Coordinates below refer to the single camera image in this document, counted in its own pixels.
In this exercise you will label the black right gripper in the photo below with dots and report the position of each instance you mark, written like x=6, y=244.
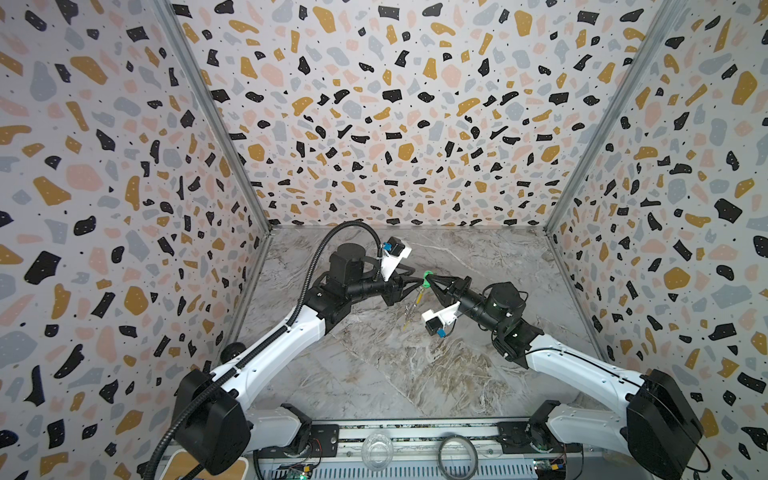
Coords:
x=456, y=297

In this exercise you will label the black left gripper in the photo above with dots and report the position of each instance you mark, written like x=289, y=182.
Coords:
x=393, y=288

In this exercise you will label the green capped key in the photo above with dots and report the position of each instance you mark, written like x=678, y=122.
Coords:
x=426, y=283

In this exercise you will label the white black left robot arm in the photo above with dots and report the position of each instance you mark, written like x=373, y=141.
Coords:
x=220, y=430

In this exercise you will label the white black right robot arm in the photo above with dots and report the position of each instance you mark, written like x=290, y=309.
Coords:
x=644, y=415

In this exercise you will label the clear glass bowl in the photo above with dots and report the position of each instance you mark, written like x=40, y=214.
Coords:
x=377, y=451

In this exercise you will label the black round knob bottle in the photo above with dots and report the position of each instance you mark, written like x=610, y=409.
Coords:
x=231, y=351

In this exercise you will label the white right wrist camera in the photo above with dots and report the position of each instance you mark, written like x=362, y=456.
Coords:
x=440, y=322

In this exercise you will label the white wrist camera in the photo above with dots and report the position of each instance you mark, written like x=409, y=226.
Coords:
x=440, y=322
x=394, y=251

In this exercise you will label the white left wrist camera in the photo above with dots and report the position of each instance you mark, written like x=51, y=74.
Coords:
x=394, y=251

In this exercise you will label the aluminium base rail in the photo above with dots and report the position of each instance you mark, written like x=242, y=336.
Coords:
x=479, y=448

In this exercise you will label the aluminium corner post left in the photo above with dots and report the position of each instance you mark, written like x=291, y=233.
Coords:
x=171, y=28

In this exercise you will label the aluminium corner post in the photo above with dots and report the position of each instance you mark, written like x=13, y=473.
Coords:
x=663, y=22
x=171, y=28

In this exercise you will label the aluminium corner post right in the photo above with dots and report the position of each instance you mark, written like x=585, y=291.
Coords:
x=663, y=22

